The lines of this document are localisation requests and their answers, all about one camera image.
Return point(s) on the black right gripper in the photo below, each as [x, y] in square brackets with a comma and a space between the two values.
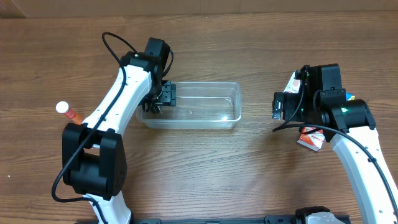
[278, 106]

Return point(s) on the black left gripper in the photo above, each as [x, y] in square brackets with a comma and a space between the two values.
[168, 95]

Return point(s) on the clear plastic container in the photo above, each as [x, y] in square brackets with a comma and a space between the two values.
[199, 105]

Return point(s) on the red ActiFast medicine box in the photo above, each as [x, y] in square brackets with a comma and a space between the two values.
[313, 141]

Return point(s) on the blue VapoDrops cough box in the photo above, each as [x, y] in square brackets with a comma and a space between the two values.
[349, 96]

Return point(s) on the orange tablet tube white cap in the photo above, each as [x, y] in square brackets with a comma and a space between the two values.
[64, 108]

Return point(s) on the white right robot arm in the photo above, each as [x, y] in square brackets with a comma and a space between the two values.
[350, 128]

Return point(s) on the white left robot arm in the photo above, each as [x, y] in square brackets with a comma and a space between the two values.
[94, 166]

